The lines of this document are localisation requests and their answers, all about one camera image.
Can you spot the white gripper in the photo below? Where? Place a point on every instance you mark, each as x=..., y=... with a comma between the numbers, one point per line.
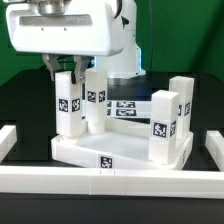
x=84, y=27

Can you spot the white desk tabletop tray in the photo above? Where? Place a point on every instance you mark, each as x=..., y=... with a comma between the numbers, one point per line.
x=123, y=145

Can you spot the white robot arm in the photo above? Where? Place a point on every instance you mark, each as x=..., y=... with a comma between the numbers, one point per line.
x=121, y=67

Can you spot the white U-shaped obstacle fence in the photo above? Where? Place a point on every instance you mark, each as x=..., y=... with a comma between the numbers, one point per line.
x=96, y=181

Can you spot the white marker base plate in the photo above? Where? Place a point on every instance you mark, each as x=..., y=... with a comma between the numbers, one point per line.
x=127, y=109

